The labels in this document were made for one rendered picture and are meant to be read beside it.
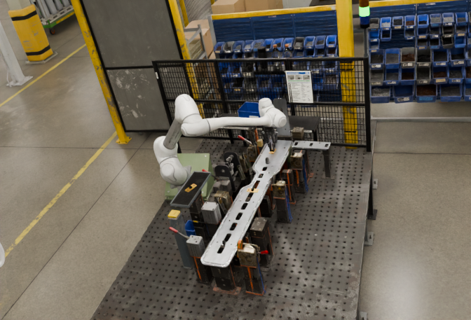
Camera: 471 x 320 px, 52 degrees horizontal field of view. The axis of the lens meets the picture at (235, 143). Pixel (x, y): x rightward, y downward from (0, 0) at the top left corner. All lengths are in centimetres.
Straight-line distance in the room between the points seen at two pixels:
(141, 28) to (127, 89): 88
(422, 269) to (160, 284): 205
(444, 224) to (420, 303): 90
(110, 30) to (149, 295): 344
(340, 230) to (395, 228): 113
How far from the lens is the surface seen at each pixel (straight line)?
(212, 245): 303
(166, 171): 372
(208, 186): 392
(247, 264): 292
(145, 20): 557
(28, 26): 1064
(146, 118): 622
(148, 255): 357
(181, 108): 334
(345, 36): 378
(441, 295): 402
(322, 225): 348
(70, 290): 467
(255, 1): 794
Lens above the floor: 303
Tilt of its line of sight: 31 degrees down
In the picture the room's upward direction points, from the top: 11 degrees counter-clockwise
